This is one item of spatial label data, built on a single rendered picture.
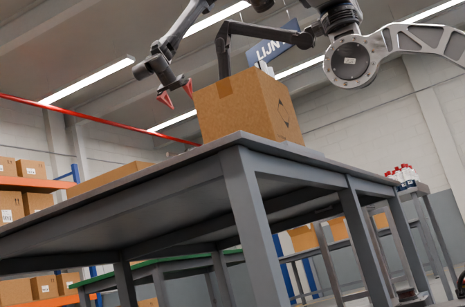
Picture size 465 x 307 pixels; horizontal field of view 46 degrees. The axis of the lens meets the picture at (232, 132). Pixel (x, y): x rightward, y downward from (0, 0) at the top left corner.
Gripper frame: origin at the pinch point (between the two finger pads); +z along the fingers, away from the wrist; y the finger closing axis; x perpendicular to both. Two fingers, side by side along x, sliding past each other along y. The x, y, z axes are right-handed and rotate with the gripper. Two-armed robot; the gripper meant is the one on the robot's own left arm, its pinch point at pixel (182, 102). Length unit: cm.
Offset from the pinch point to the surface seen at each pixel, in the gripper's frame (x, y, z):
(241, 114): 26.2, -27.6, 3.7
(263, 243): 78, -35, 16
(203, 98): 19.7, -16.4, -4.2
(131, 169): 58, -4, -6
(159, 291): -67, 113, 127
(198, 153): 64, -26, -5
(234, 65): -592, 168, 154
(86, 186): 57, 12, -6
